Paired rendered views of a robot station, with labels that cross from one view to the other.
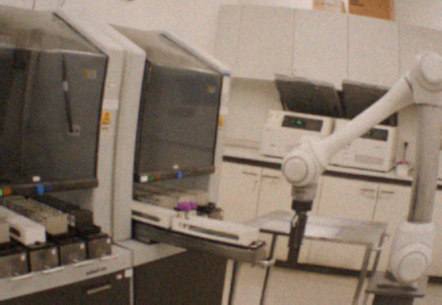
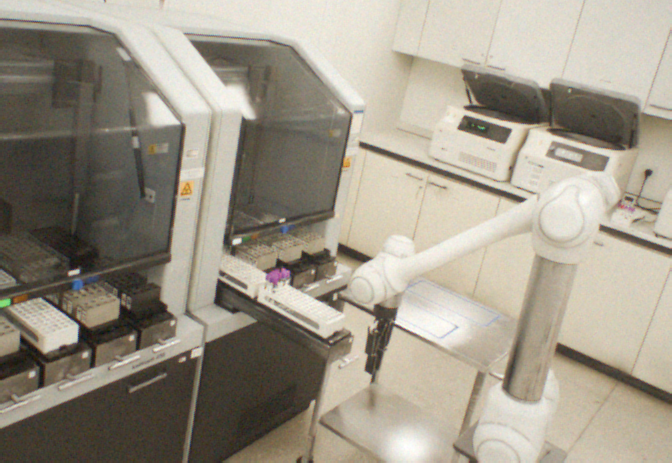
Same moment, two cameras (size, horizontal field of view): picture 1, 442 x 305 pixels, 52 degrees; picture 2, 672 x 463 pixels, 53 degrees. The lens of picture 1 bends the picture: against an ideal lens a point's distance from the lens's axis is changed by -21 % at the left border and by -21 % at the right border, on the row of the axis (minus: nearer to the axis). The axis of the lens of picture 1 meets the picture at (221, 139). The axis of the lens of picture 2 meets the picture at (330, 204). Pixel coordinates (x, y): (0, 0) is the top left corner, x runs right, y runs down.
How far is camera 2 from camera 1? 0.66 m
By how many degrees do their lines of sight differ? 16
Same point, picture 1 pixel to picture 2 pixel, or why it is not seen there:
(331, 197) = not seen: hidden behind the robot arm
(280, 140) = (454, 145)
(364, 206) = not seen: hidden behind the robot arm
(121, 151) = (209, 217)
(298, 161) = (364, 283)
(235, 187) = (397, 188)
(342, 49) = (566, 32)
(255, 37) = (448, 5)
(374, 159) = not seen: hidden behind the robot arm
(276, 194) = (442, 207)
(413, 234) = (503, 413)
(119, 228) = (199, 295)
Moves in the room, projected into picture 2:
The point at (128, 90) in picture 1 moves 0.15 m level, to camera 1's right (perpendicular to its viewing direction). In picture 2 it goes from (219, 154) to (264, 165)
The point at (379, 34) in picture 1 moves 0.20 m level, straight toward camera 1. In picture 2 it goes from (637, 9) to (635, 6)
